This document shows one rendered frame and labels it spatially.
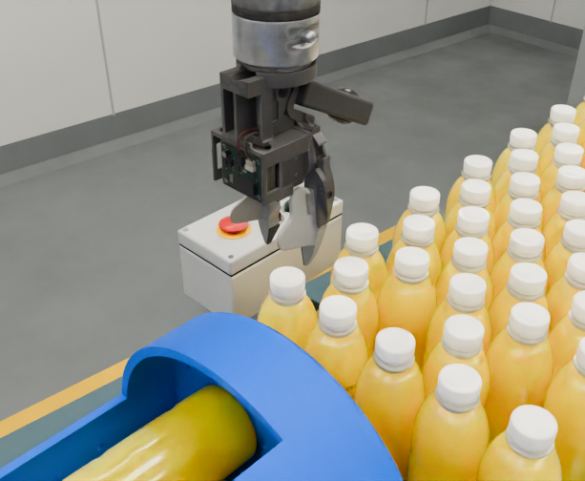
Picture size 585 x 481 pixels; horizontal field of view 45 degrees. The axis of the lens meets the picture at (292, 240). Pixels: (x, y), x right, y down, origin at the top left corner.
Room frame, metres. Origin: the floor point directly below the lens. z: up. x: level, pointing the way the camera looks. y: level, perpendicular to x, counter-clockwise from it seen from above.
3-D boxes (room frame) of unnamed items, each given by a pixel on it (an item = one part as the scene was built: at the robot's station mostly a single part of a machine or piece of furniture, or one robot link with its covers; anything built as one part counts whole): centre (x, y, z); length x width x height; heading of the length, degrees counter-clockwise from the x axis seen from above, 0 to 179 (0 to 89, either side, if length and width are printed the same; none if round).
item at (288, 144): (0.60, 0.02, 1.30); 0.09 x 0.08 x 0.12; 136
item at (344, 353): (0.58, -0.05, 1.00); 0.07 x 0.07 x 0.19
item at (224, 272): (0.78, 0.04, 1.05); 0.20 x 0.10 x 0.10; 136
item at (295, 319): (0.63, 0.00, 1.00); 0.07 x 0.07 x 0.19
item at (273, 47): (0.60, 0.01, 1.38); 0.08 x 0.08 x 0.05
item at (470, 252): (0.69, -0.21, 1.10); 0.04 x 0.04 x 0.02
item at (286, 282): (0.63, 0.01, 1.10); 0.04 x 0.04 x 0.02
